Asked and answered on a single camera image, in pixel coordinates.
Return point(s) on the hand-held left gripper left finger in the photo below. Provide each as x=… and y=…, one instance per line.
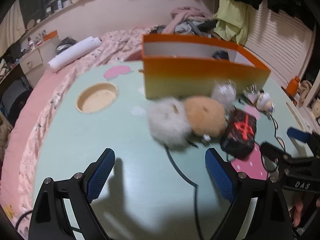
x=100, y=177

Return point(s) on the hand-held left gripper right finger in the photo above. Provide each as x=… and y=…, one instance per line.
x=220, y=177

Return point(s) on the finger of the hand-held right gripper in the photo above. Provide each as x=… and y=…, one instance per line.
x=298, y=135
x=273, y=151

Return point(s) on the black packet with red mark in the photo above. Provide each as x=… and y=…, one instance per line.
x=237, y=135

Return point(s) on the orange cardboard box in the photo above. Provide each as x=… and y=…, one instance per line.
x=187, y=77

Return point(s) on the person's right hand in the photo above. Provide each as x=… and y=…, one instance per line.
x=298, y=211

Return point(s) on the beige crumpled cloth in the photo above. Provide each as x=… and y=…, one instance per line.
x=305, y=91

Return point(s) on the orange bottle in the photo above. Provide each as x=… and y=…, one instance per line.
x=293, y=86

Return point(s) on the tan round plush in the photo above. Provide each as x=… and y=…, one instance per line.
x=205, y=115

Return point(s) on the white fluffy pouch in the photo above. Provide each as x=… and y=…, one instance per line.
x=167, y=122

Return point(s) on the clear plastic bag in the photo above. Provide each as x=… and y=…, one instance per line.
x=223, y=92

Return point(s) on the white slatted panel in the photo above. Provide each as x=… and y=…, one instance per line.
x=275, y=42

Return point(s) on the pink bed sheet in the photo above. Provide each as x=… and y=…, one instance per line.
x=32, y=100

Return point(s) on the beige fuzzy rug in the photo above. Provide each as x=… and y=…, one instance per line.
x=5, y=135

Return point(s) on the black glossy bag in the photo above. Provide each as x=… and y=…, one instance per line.
x=220, y=55

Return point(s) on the dark chair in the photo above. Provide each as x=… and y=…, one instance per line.
x=15, y=95

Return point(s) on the white paper roll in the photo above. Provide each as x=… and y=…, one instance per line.
x=75, y=52

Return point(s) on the white drawer unit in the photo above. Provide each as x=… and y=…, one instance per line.
x=31, y=61

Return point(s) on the light green garment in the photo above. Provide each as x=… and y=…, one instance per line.
x=230, y=17

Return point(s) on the black and silver bag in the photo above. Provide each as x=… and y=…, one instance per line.
x=65, y=43

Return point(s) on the pink floral blanket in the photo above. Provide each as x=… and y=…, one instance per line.
x=117, y=40

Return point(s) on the black garment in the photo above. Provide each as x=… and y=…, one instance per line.
x=207, y=25

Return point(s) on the small orange box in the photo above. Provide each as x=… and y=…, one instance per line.
x=50, y=35

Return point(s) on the grey garment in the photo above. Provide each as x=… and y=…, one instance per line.
x=185, y=27

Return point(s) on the pink fuzzy garment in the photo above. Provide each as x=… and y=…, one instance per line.
x=187, y=13

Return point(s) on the small round mirror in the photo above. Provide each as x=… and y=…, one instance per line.
x=31, y=24

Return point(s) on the beige curtain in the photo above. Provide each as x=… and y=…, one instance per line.
x=11, y=27

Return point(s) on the white jar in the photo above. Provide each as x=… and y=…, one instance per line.
x=66, y=3

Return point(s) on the white and green bottle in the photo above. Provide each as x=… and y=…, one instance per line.
x=59, y=4

